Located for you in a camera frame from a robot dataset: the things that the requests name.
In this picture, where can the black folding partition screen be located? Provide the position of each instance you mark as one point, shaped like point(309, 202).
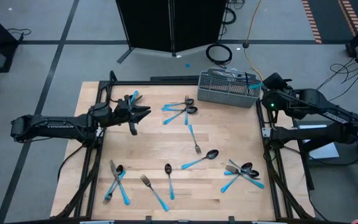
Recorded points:
point(148, 25)

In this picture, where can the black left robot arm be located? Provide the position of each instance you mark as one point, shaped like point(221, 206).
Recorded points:
point(57, 126)

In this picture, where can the silver mounting bracket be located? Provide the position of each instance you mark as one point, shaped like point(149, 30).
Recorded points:
point(266, 132)

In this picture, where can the black orange-striped floor mat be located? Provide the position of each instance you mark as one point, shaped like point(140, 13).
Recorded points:
point(331, 18)

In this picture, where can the grey plastic cutlery basket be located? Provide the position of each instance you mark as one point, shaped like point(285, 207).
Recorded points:
point(222, 93)

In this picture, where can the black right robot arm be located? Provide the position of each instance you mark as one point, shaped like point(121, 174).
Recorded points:
point(309, 133)

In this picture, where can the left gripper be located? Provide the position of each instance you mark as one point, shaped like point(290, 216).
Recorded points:
point(124, 112)

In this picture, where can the black aluminium table frame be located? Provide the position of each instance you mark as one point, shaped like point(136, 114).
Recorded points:
point(154, 82)

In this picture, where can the white paper sheet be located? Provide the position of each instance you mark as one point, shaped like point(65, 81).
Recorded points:
point(325, 152)

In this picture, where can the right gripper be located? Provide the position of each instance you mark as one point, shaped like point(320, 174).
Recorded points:
point(277, 82)

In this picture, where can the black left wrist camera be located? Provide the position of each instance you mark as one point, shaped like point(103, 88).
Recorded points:
point(132, 128)

